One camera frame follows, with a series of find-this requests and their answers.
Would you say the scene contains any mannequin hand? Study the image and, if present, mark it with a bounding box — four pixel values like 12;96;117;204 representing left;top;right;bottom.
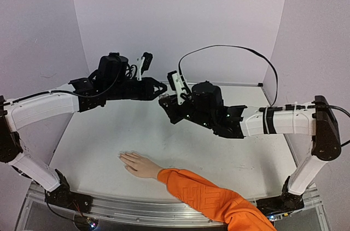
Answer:
119;152;163;179

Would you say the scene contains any aluminium table rail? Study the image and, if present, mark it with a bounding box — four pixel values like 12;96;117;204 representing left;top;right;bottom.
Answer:
161;80;265;87

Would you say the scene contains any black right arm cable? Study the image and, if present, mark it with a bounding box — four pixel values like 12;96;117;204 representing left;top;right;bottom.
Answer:
177;44;279;106

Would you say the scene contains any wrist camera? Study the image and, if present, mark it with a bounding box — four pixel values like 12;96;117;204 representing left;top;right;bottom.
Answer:
167;70;190;105
136;52;153;81

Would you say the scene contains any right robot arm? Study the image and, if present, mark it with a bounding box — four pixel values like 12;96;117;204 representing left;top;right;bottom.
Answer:
159;81;342;196

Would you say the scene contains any nail polish bottle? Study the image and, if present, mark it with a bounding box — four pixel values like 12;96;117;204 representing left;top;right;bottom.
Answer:
159;93;172;103

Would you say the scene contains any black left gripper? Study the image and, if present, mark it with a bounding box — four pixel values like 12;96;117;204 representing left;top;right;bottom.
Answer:
108;78;170;102

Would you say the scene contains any orange sleeve forearm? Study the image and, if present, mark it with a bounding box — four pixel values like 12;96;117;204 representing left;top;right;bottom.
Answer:
157;169;275;230

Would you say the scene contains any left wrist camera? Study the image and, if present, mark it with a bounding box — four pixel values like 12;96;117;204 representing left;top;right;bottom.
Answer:
136;52;153;81

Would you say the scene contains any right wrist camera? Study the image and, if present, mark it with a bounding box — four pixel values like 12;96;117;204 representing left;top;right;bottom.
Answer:
167;70;190;105

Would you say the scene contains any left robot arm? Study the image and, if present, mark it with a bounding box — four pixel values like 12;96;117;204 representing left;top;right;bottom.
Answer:
1;52;167;208

